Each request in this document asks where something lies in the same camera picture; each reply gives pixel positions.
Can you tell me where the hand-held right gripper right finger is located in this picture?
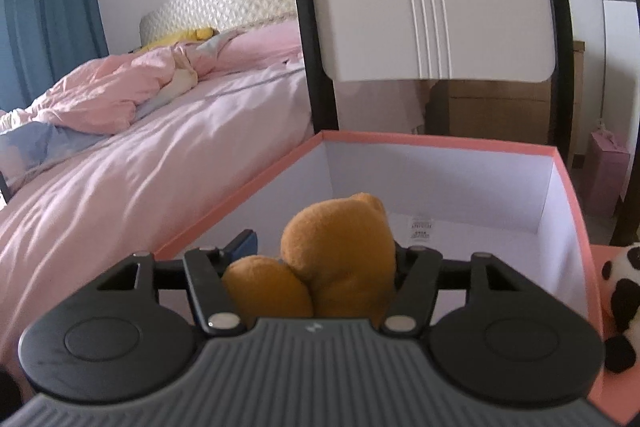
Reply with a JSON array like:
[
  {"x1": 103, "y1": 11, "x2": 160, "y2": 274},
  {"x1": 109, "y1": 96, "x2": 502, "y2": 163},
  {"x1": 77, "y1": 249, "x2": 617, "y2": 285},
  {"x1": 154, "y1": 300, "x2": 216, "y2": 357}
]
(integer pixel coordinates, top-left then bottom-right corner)
[{"x1": 381, "y1": 243, "x2": 526, "y2": 338}]

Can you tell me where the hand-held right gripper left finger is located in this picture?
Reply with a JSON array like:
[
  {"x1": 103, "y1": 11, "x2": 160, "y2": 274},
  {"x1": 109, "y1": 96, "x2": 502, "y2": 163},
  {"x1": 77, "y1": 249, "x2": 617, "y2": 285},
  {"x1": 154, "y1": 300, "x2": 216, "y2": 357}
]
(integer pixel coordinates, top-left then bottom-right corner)
[{"x1": 96, "y1": 229, "x2": 259, "y2": 336}]

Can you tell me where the pink cardboard box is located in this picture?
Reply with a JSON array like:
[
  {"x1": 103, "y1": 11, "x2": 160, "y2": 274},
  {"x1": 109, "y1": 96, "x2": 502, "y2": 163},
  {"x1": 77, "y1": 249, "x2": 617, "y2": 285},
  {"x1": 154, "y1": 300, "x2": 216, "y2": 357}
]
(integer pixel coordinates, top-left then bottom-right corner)
[{"x1": 153, "y1": 130, "x2": 607, "y2": 426}]

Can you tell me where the brown plush toy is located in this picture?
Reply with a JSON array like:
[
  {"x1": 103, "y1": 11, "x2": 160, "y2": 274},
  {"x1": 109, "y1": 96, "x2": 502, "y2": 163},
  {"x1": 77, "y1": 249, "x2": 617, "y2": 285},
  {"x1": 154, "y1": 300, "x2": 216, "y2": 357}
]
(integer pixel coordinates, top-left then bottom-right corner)
[{"x1": 221, "y1": 193, "x2": 397, "y2": 327}]

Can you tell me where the bed with pink sheet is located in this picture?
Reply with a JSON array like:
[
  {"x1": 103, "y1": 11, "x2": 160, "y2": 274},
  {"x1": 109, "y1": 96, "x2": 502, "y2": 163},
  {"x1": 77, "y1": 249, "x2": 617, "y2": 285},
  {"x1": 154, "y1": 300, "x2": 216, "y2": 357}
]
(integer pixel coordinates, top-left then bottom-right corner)
[{"x1": 0, "y1": 18, "x2": 331, "y2": 358}]

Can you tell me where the brown cardboard box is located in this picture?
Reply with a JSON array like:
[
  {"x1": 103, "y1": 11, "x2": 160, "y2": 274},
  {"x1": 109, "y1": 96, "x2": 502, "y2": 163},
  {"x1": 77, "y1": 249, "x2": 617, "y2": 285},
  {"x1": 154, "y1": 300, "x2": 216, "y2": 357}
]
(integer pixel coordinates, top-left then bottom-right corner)
[{"x1": 425, "y1": 41, "x2": 587, "y2": 168}]

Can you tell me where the pink crumpled duvet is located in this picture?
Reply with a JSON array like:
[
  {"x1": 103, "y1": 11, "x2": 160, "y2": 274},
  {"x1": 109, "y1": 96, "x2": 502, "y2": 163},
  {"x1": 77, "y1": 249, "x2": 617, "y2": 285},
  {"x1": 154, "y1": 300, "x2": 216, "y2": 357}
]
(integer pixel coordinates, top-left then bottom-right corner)
[{"x1": 0, "y1": 29, "x2": 246, "y2": 135}]

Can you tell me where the pink gift bag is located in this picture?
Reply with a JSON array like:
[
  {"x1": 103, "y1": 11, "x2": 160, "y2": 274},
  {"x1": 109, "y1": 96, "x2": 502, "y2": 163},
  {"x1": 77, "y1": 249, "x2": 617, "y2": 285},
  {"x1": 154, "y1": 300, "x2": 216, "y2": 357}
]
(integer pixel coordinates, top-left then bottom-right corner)
[{"x1": 583, "y1": 121, "x2": 630, "y2": 218}]

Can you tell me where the yellow pillow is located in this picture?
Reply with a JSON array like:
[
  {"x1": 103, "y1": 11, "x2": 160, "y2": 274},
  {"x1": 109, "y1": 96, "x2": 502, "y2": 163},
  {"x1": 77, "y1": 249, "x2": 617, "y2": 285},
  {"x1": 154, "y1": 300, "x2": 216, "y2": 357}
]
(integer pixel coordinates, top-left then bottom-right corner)
[{"x1": 134, "y1": 27, "x2": 220, "y2": 54}]

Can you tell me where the panda plush toy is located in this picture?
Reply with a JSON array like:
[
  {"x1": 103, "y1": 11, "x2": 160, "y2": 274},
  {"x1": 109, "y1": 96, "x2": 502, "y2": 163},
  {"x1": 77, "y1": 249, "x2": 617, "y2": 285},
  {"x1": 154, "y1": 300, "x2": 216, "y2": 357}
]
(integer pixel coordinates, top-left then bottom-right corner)
[{"x1": 600, "y1": 243, "x2": 640, "y2": 375}]

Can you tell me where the blue curtain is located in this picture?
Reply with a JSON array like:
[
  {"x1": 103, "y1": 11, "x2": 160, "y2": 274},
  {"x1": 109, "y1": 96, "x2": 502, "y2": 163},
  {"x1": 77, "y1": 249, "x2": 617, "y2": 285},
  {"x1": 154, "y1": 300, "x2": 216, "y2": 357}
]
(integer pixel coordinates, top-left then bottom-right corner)
[{"x1": 0, "y1": 0, "x2": 110, "y2": 112}]

